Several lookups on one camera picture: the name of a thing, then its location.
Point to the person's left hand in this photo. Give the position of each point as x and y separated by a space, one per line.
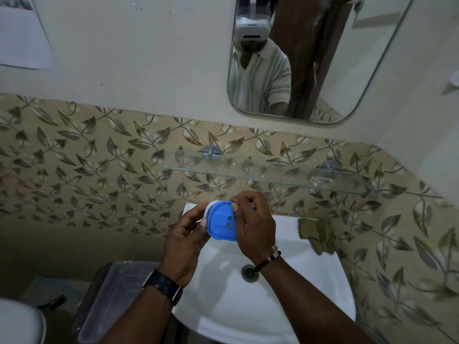
181 248

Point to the person's right hand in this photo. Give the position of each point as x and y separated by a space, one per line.
256 232

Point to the person's left thumb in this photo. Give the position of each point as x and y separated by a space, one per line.
203 231

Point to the person's right thumb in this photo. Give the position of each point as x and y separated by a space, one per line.
236 210

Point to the blue-lidded white round container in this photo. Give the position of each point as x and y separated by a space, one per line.
222 222

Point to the person's left forearm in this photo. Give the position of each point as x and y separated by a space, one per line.
143 318

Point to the person's right forearm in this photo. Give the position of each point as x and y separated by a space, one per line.
308 304

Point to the clear glass shelf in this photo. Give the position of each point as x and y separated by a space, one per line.
279 175

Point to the metal sink drain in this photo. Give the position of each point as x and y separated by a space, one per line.
249 273

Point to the black wristwatch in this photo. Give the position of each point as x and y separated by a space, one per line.
165 284

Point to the white ceramic sink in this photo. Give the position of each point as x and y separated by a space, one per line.
229 308

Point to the olive green cloth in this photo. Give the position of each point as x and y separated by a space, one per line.
317 234

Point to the clear plastic storage bin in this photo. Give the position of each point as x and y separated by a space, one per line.
114 297

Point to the white toilet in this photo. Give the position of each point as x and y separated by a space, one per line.
19 324

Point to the metal shelf bracket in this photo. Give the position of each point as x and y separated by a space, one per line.
211 151
330 166

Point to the rounded wall mirror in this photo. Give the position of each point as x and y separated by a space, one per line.
322 50

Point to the white paper wall sheet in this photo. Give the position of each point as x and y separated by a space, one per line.
21 32

